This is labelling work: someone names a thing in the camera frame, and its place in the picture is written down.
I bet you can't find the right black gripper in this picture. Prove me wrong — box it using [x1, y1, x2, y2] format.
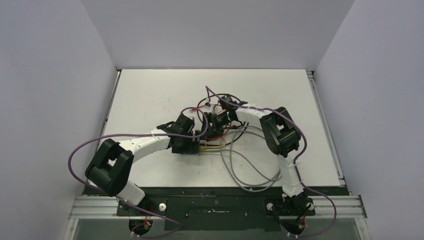
[199, 110, 232, 142]

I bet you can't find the grey network switch box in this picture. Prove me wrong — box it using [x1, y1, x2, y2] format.
[188, 145, 201, 155]

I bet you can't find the red ethernet cable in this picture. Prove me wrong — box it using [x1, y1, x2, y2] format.
[189, 103, 233, 143]

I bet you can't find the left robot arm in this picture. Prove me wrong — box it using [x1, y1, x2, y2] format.
[85, 114, 207, 216]

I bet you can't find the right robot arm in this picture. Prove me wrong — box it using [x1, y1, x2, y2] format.
[210, 104, 307, 214]

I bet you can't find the yellow ethernet cable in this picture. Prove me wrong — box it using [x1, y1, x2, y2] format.
[199, 137, 228, 152]

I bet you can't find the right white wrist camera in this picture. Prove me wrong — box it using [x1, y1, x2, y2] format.
[203, 97, 213, 112]

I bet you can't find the black ethernet cable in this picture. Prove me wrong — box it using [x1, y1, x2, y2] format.
[196, 93, 251, 148]

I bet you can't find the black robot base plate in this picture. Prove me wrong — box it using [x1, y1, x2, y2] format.
[82, 186, 350, 236]

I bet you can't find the grey ethernet cable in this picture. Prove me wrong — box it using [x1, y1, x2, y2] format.
[199, 124, 286, 193]

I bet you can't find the aluminium left side rail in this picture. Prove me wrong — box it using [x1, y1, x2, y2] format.
[100, 69, 122, 136]

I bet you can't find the aluminium rail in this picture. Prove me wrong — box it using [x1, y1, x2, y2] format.
[306, 70, 346, 186]
[100, 69, 122, 136]
[69, 195, 367, 220]

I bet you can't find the aluminium right side rail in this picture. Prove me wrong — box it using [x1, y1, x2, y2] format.
[306, 70, 346, 186]

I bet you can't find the aluminium front rail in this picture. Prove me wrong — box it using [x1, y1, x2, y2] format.
[69, 195, 367, 220]

